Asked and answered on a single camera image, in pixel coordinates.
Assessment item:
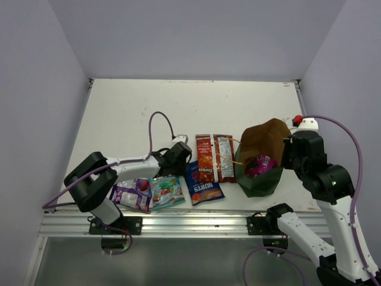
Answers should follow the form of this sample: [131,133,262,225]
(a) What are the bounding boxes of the teal Fox's candy bag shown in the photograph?
[149,176,185,210]

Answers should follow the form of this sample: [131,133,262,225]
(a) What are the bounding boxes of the blue Burts chips bag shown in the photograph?
[185,161,225,206]

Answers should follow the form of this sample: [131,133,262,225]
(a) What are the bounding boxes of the green paper bag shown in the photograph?
[222,118,291,198]

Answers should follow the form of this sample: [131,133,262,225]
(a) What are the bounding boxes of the purple silver candy bag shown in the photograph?
[110,178,152,213]

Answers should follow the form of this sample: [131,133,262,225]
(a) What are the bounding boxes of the red snack bag back side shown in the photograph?
[213,134,236,183]

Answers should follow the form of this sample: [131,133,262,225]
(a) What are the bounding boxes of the magenta grape candy bag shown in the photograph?
[244,154,277,178]

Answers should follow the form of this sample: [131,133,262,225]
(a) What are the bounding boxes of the red Doritos chip bag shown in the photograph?
[195,134,216,183]

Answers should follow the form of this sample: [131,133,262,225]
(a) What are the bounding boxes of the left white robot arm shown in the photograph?
[64,141,192,234]

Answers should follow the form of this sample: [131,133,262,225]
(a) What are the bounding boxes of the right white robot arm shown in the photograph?
[265,130,380,285]

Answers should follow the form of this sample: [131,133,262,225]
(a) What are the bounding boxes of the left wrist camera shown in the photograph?
[171,135,189,146]

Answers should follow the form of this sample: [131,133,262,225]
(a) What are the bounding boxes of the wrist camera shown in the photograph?
[171,135,189,146]
[292,115,319,132]

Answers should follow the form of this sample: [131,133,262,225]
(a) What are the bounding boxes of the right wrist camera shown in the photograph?
[292,115,319,132]

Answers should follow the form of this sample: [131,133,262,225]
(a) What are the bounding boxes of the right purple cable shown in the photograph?
[303,115,381,286]

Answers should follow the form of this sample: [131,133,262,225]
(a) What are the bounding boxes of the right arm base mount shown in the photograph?
[246,212,289,251]

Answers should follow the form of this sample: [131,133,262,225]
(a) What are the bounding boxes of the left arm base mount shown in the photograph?
[88,216,143,256]

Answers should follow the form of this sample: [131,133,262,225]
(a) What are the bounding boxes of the aluminium front rail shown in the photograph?
[38,208,333,239]

